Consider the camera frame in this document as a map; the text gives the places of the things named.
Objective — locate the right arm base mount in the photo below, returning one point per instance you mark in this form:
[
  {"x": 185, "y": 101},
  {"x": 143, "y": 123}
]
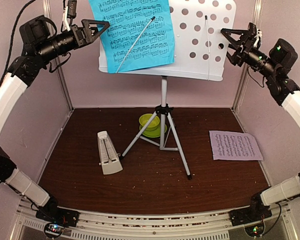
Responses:
[{"x": 250, "y": 220}]

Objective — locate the green plastic plate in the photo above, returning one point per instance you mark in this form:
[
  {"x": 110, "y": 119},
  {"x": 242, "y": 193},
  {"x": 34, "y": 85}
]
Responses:
[{"x": 152, "y": 131}]

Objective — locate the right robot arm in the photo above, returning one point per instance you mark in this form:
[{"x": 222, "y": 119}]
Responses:
[{"x": 274, "y": 68}]

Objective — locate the blue sheet music page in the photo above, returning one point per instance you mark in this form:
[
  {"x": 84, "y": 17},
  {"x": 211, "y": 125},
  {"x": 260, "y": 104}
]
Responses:
[{"x": 140, "y": 33}]

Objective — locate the purple sheet music page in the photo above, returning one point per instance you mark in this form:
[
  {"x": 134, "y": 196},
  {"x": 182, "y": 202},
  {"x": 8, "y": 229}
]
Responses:
[{"x": 234, "y": 146}]

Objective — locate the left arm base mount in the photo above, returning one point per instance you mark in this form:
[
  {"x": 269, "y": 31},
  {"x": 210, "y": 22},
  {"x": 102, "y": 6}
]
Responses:
[{"x": 56, "y": 225}]

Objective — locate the grey metronome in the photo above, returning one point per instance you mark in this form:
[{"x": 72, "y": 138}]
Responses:
[{"x": 109, "y": 159}]

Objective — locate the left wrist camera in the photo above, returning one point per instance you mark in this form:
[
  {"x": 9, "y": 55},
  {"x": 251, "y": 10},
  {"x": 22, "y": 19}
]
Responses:
[{"x": 69, "y": 13}]

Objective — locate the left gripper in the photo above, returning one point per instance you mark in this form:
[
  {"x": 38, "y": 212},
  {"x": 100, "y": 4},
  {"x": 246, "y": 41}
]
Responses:
[{"x": 79, "y": 39}]

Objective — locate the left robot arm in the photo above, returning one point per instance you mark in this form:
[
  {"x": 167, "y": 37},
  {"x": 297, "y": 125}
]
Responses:
[{"x": 40, "y": 47}]

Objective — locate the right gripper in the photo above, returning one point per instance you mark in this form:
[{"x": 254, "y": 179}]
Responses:
[{"x": 247, "y": 43}]

